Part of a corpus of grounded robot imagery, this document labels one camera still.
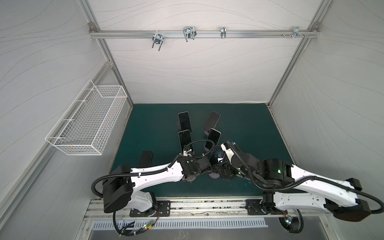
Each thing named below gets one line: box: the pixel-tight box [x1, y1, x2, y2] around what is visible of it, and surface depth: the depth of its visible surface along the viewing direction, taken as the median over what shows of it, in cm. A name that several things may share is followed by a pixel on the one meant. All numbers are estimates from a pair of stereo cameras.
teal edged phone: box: [137, 150, 153, 168], surface depth 92 cm
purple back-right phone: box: [203, 110, 221, 132], surface depth 99 cm
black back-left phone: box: [178, 111, 192, 132], surface depth 95 cm
